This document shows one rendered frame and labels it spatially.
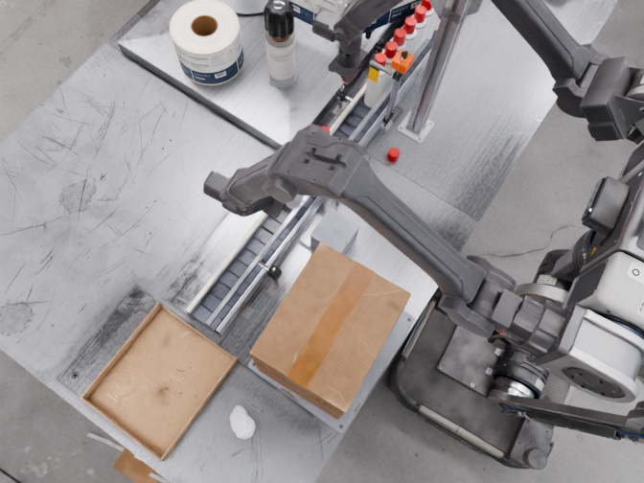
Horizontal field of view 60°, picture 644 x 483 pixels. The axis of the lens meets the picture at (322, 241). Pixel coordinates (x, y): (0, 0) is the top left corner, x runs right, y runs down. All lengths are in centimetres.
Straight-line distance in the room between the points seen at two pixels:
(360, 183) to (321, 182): 6
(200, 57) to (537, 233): 170
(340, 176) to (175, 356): 93
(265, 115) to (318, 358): 82
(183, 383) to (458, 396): 106
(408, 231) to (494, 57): 129
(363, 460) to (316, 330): 117
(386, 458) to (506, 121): 134
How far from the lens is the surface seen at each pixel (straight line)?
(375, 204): 76
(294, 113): 173
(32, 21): 342
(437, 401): 214
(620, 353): 95
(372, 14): 132
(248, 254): 153
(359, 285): 125
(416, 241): 82
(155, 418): 153
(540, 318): 93
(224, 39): 172
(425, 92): 164
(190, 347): 154
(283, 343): 122
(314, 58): 185
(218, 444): 150
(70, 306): 166
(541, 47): 115
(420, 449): 236
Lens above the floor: 232
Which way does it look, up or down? 69 degrees down
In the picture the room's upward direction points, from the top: 5 degrees clockwise
